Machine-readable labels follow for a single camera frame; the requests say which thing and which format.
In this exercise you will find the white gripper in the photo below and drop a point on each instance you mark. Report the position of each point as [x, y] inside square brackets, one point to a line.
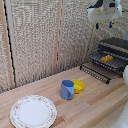
[105, 13]

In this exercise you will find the small orange bread piece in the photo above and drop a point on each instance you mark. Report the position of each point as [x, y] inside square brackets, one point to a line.
[107, 58]

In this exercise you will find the black toaster oven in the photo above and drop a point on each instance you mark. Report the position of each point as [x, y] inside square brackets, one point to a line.
[115, 44]

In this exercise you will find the open toaster oven door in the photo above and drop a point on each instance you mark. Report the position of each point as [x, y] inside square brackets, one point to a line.
[95, 73]

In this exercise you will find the yellow bowl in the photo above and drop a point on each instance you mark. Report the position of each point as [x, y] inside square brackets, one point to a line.
[79, 86]

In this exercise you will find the blue mug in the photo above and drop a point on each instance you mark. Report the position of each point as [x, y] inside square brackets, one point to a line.
[67, 90]

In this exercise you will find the woven beige folding screen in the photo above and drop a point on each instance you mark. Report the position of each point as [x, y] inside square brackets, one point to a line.
[30, 40]

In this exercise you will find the white floral-rimmed plate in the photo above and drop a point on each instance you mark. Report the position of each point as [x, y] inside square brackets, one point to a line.
[33, 112]

